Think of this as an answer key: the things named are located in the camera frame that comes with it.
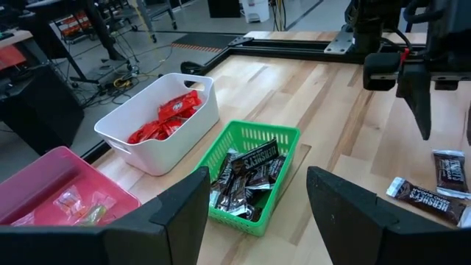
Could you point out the dark floor mat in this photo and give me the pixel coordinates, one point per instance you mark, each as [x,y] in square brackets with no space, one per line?
[206,39]

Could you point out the grey metal arm base plate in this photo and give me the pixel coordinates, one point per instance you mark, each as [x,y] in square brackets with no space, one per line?
[340,42]

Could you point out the black floor box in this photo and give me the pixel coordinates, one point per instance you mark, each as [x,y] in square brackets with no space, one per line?
[223,7]

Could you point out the grey wheeled metal cart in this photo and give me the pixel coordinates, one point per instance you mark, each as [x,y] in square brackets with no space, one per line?
[147,14]

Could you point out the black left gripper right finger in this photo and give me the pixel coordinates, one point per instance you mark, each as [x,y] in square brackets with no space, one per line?
[353,228]

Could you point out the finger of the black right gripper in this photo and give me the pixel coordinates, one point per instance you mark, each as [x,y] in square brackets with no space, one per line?
[469,129]
[417,95]

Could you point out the pink translucent plastic bin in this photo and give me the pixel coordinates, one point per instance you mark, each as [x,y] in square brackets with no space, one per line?
[44,176]

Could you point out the white plastic bin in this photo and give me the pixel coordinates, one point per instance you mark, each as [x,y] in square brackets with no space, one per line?
[147,106]

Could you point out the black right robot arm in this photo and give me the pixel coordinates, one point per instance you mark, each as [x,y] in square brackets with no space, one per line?
[368,22]

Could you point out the black floor cabinet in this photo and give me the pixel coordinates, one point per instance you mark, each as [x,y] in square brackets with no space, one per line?
[40,106]

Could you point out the orange black striped strip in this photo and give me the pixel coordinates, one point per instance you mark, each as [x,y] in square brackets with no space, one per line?
[197,48]

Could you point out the black silver candy bar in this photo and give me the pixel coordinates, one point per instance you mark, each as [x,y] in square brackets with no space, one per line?
[235,198]
[427,200]
[252,211]
[450,171]
[255,156]
[259,178]
[225,173]
[276,167]

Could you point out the pink candy clear wrapper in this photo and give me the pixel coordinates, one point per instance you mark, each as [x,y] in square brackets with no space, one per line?
[104,200]
[68,200]

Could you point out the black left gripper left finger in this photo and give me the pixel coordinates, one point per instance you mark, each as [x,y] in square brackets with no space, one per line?
[176,228]

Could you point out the white plastic floor container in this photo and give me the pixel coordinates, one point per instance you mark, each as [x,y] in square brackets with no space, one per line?
[254,10]

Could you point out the green plastic basket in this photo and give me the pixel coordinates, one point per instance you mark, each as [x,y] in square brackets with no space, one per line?
[243,134]

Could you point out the green candy clear wrapper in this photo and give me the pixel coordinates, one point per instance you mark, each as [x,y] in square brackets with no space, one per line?
[92,215]

